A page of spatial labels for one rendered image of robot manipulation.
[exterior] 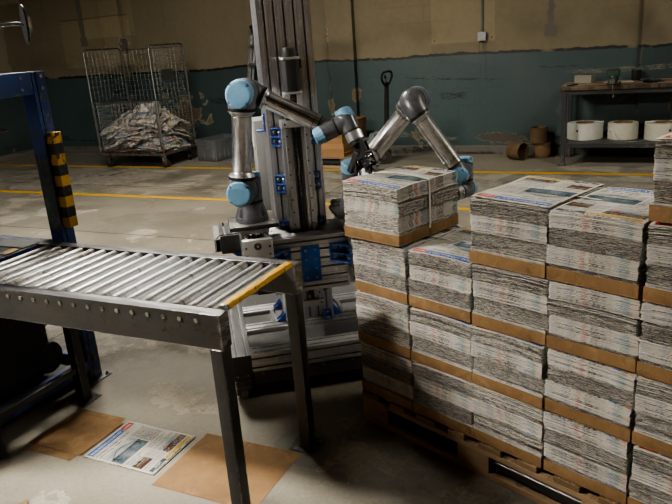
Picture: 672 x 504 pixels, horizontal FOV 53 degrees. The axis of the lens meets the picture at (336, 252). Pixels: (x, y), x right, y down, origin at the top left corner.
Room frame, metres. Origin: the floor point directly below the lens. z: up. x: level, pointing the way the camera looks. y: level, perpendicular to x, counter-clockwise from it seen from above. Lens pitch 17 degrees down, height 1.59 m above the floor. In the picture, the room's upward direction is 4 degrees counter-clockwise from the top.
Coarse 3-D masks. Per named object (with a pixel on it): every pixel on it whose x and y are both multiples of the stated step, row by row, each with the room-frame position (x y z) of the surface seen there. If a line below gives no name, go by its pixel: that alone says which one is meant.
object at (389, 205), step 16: (368, 176) 2.65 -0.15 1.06; (384, 176) 2.64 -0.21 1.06; (352, 192) 2.56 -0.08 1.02; (368, 192) 2.50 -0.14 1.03; (384, 192) 2.44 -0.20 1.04; (400, 192) 2.40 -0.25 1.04; (416, 192) 2.47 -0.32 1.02; (352, 208) 2.57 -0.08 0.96; (368, 208) 2.51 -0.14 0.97; (384, 208) 2.45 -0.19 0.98; (400, 208) 2.41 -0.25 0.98; (416, 208) 2.47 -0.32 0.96; (352, 224) 2.57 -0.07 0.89; (368, 224) 2.51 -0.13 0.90; (384, 224) 2.45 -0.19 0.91; (400, 224) 2.41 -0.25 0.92; (416, 224) 2.47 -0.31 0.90
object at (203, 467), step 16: (192, 448) 2.46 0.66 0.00; (208, 448) 2.45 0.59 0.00; (256, 448) 2.43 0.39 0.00; (272, 448) 2.42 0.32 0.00; (176, 464) 2.36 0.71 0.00; (192, 464) 2.35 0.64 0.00; (208, 464) 2.34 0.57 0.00; (224, 464) 2.33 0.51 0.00; (256, 464) 2.32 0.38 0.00; (272, 464) 2.31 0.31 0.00; (288, 464) 2.30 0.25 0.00; (160, 480) 2.26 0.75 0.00; (176, 480) 2.25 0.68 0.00; (192, 480) 2.24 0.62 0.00; (208, 480) 2.23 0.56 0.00; (224, 480) 2.23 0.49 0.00; (256, 480) 2.21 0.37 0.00; (272, 480) 2.20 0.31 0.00; (208, 496) 2.14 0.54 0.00; (224, 496) 2.13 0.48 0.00; (256, 496) 2.12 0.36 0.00
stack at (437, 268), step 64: (384, 256) 2.47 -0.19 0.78; (448, 256) 2.26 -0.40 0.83; (384, 320) 2.48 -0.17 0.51; (448, 320) 2.25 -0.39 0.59; (512, 320) 2.05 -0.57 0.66; (576, 320) 1.89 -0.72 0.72; (640, 320) 1.77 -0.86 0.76; (384, 384) 2.51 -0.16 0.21; (448, 384) 2.25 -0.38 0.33; (512, 384) 2.05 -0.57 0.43; (576, 384) 1.88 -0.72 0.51; (576, 448) 1.86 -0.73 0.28
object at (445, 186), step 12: (396, 168) 2.77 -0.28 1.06; (408, 168) 2.75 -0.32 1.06; (420, 168) 2.73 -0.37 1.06; (432, 168) 2.72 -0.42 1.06; (444, 180) 2.59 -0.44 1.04; (444, 192) 2.59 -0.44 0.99; (456, 192) 2.65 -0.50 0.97; (444, 204) 2.60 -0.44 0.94; (456, 204) 2.65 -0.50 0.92; (444, 216) 2.59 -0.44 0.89
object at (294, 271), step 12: (108, 252) 2.79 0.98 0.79; (120, 252) 2.76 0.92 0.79; (132, 252) 2.73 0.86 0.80; (144, 252) 2.70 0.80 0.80; (156, 252) 2.69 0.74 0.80; (168, 252) 2.68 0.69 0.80; (180, 252) 2.66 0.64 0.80; (192, 252) 2.65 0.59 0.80; (252, 264) 2.47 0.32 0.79; (264, 264) 2.45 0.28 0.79; (276, 264) 2.42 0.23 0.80; (300, 264) 2.43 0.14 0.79; (288, 276) 2.40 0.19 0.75; (300, 276) 2.42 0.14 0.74; (264, 288) 2.45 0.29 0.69; (276, 288) 2.43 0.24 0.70; (288, 288) 2.41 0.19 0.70; (300, 288) 2.42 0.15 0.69
